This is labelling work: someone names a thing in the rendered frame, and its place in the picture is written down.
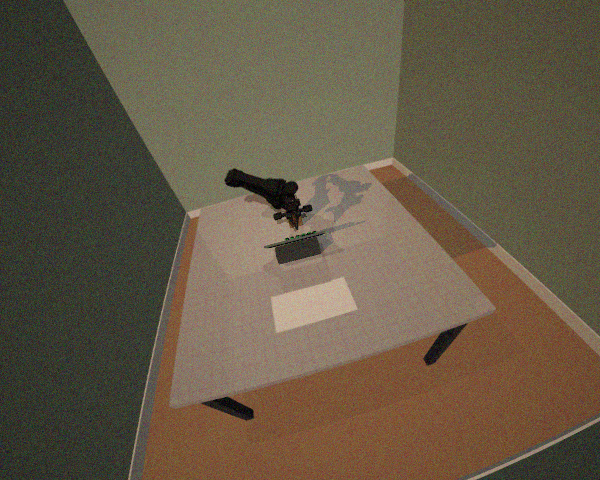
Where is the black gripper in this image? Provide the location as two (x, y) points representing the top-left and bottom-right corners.
(273, 197), (313, 230)

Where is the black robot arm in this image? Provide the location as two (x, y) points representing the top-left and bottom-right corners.
(224, 168), (301, 212)

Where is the black switch panel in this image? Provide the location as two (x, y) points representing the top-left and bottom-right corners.
(264, 231), (326, 264)

